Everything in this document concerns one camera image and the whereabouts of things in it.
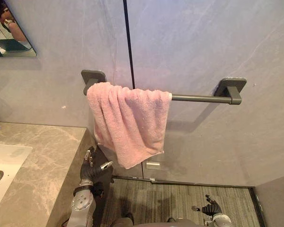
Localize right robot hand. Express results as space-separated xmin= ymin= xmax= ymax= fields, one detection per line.
xmin=191 ymin=194 xmax=222 ymax=217

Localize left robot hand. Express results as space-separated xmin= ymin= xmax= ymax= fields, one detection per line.
xmin=80 ymin=146 xmax=114 ymax=182

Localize pink towel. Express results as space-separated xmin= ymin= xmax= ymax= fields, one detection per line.
xmin=86 ymin=82 xmax=173 ymax=170

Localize white rectangular sink basin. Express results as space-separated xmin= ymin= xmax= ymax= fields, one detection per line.
xmin=0 ymin=142 xmax=33 ymax=216

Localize dark grey towel bar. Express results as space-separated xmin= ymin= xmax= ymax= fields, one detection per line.
xmin=80 ymin=69 xmax=248 ymax=106

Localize black wall seam strip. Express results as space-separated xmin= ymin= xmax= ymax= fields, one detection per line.
xmin=123 ymin=0 xmax=136 ymax=90

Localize wall mirror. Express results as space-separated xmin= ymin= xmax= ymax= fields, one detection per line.
xmin=0 ymin=0 xmax=37 ymax=58

